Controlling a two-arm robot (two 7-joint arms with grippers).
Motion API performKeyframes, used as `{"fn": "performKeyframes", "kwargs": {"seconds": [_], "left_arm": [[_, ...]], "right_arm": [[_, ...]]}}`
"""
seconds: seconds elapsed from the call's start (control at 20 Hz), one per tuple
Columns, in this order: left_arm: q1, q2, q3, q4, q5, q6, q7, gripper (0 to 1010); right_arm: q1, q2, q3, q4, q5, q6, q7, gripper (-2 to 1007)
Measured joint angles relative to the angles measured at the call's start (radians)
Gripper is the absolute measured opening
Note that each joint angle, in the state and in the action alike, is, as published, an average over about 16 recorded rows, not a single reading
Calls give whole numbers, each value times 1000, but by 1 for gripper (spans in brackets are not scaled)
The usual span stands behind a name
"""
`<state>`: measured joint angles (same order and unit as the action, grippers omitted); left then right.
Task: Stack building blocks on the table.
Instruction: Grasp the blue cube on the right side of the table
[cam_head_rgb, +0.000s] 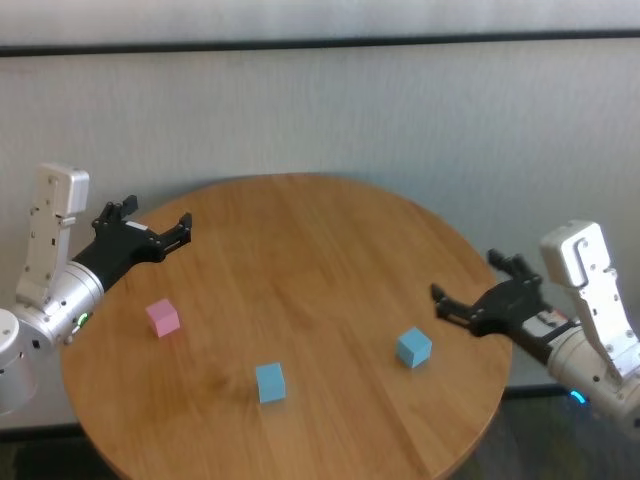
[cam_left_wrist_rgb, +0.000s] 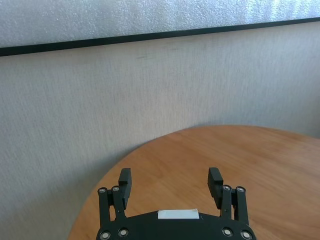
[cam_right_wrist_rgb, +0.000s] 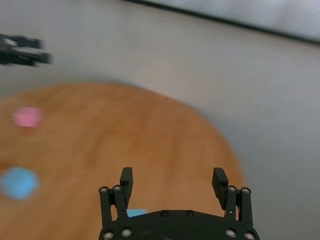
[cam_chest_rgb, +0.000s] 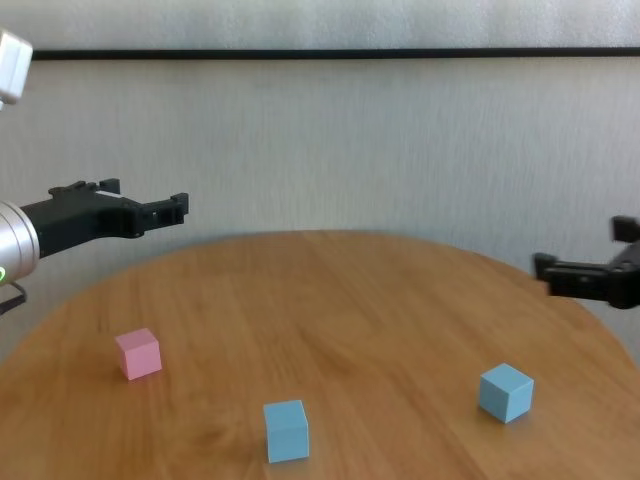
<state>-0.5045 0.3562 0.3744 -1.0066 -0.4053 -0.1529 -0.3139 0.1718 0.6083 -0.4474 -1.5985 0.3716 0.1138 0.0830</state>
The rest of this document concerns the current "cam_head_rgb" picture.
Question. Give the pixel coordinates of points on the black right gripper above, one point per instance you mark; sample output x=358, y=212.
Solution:
x=510, y=310

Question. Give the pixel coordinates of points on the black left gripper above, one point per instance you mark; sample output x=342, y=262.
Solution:
x=120, y=247

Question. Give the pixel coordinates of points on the light blue building block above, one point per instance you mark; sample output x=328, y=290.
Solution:
x=270, y=382
x=414, y=347

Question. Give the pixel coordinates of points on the pink building block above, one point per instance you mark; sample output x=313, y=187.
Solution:
x=162, y=317

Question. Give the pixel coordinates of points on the black wall rail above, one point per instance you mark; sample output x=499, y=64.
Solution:
x=320, y=41

